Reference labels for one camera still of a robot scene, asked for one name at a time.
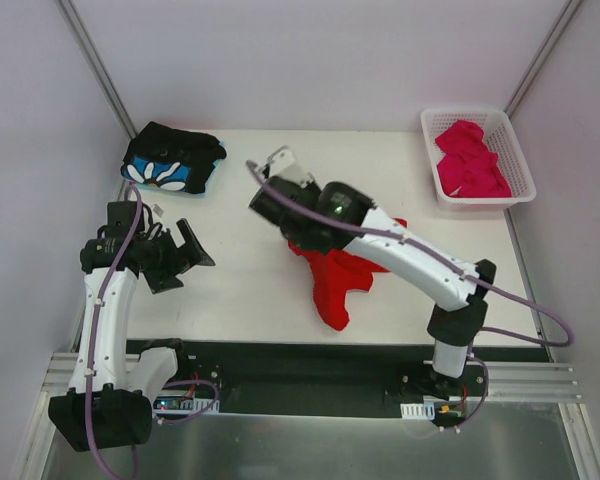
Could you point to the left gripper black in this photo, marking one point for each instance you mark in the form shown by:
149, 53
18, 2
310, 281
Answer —
175, 259

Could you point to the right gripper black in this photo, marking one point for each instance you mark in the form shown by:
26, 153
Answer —
268, 201

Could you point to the red t shirt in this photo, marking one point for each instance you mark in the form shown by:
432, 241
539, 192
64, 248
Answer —
334, 276

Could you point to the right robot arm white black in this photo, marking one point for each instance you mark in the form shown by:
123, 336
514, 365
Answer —
337, 217

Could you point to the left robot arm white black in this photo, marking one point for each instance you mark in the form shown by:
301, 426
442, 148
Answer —
106, 405

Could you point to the folded black flower t shirt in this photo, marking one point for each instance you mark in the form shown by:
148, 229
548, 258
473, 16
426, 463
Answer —
155, 136

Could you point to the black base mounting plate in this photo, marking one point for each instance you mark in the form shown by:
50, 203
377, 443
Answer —
355, 381

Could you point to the crumpled magenta t shirt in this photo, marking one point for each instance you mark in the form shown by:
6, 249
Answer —
468, 168

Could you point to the white plastic basket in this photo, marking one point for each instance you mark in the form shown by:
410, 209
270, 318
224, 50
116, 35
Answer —
499, 137

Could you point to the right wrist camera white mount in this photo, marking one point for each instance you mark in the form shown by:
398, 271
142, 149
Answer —
283, 163

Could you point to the left white cable duct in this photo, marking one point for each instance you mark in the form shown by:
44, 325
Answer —
175, 405

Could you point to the white cable duct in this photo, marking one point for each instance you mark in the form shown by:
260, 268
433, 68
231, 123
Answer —
418, 411
175, 405

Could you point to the right white cable duct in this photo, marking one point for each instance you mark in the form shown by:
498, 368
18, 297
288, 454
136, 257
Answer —
418, 411

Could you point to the aluminium front frame rail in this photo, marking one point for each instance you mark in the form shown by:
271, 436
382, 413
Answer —
508, 381

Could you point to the left aluminium corner post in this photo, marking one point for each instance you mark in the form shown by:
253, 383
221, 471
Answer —
91, 55

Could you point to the aluminium corner post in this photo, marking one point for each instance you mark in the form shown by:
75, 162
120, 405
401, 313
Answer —
558, 29
91, 55

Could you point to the right aluminium corner post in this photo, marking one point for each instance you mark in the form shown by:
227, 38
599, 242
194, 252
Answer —
558, 29

